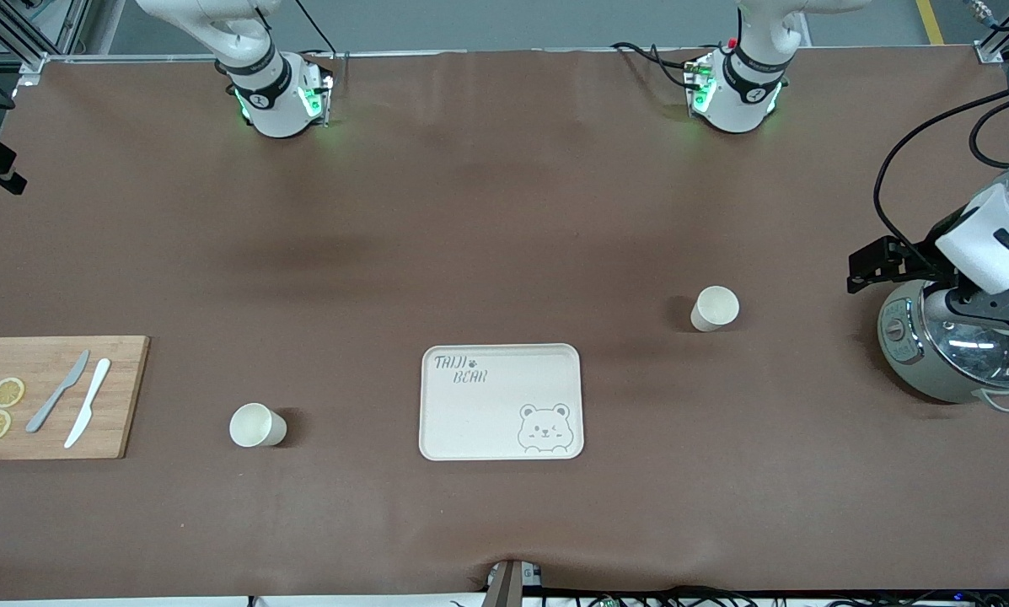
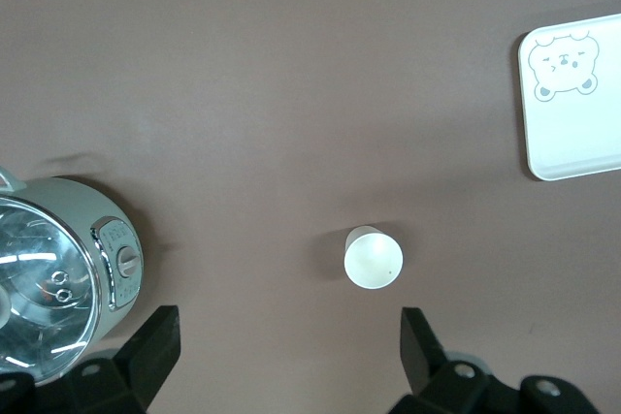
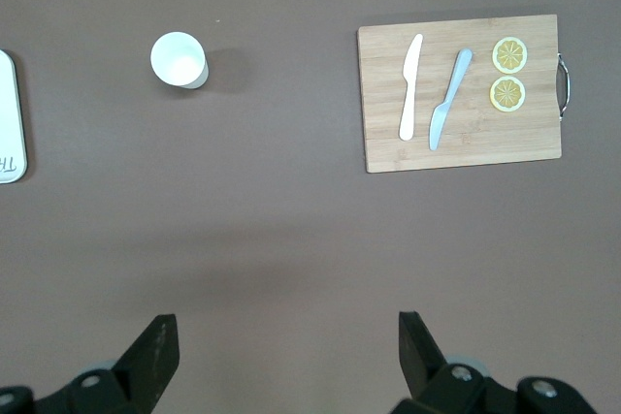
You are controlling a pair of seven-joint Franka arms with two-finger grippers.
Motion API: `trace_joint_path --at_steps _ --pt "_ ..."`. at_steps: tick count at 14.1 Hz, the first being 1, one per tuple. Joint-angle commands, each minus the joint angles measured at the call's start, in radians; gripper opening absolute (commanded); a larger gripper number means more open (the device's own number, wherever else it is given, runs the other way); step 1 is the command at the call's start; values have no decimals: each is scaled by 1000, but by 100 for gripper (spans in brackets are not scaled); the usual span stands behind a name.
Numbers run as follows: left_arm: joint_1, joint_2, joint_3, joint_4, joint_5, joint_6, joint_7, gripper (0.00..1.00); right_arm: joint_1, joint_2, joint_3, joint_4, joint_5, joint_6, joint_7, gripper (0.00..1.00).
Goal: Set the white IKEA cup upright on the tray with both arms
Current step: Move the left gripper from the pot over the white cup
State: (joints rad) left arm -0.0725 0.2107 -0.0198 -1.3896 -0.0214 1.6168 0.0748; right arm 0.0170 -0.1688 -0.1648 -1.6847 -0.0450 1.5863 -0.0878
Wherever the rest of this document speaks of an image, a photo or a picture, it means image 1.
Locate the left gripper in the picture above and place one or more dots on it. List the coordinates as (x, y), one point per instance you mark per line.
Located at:
(923, 254)

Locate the white IKEA cup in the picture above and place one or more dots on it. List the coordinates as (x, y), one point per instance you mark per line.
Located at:
(715, 308)
(255, 426)

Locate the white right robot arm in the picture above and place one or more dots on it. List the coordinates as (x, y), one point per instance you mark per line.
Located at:
(272, 105)

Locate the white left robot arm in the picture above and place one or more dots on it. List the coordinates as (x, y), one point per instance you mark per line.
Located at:
(736, 101)

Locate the cream tray with bear print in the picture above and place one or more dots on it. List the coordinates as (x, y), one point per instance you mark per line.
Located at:
(487, 413)

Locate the grey pot with glass lid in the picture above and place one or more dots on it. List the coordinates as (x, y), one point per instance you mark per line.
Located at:
(909, 354)

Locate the glass pot lid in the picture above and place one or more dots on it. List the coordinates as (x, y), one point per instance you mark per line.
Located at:
(976, 350)

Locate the grey plastic knife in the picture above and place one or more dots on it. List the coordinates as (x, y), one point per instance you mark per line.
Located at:
(57, 394)

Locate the white plastic knife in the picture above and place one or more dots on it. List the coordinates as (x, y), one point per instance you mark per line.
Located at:
(89, 403)

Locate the wooden cutting board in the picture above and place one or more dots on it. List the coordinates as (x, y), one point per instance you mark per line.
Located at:
(125, 405)

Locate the brown table cover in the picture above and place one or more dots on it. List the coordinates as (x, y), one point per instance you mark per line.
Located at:
(504, 211)

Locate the aluminium frame profile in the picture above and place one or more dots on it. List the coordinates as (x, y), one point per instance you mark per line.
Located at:
(15, 34)
(1006, 34)

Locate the grey mounting post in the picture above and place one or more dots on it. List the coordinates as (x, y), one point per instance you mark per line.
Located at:
(508, 586)

